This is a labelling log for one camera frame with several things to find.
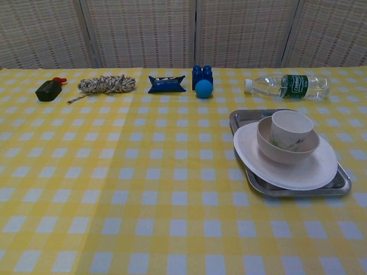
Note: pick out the small white cup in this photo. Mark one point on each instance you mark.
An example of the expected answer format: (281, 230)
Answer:
(289, 126)

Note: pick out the yellow checkered tablecloth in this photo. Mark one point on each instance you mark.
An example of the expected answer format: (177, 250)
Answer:
(143, 186)

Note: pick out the white bowl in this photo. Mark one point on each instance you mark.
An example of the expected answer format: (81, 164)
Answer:
(286, 156)

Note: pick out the white plate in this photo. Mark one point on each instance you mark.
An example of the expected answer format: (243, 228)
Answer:
(324, 163)

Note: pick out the blue ball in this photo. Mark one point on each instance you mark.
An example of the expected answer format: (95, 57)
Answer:
(204, 88)

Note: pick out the blue snack packet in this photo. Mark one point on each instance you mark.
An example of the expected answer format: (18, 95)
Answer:
(166, 85)

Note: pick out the blue building block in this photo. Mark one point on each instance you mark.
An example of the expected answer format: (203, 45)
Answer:
(202, 76)

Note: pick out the woven folding screen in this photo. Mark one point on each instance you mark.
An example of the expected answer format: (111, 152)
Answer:
(183, 33)

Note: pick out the clear plastic water bottle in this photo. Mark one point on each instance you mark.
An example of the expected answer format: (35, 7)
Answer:
(289, 86)

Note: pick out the dark bottle with red cap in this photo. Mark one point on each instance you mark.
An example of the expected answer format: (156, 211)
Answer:
(48, 89)

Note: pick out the silver metal tray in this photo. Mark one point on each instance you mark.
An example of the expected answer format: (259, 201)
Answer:
(341, 186)

